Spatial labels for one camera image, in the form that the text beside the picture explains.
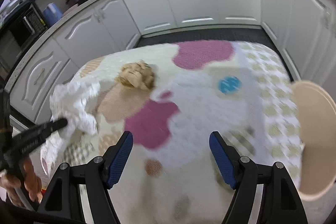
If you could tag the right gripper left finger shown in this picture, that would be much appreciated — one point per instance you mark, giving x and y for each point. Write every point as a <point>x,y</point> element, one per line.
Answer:
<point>62,201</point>

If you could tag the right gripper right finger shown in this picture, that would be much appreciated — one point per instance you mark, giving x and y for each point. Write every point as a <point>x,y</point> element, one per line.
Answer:
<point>280,202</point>

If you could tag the white tissue paper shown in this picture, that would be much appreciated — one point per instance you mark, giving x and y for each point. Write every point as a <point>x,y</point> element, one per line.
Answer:
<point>75,101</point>

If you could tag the brown paper ball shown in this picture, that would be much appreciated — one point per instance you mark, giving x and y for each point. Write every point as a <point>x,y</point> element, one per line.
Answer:
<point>137,75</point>

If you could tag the beige plastic trash bin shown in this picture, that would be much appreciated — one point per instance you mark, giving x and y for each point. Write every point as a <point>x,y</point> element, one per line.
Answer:
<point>316,114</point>

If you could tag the white lower kitchen cabinets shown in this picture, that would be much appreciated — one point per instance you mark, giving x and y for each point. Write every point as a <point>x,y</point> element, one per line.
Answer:
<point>303,31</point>

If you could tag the patterned quilted table cloth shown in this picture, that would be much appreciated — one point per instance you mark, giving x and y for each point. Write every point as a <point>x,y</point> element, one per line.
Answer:
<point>238,89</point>

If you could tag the black microwave oven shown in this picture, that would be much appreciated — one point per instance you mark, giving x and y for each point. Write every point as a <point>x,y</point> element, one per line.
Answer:
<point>20,30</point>

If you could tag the blue plastic container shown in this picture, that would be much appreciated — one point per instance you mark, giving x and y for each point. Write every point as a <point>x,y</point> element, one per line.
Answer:
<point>52,14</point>

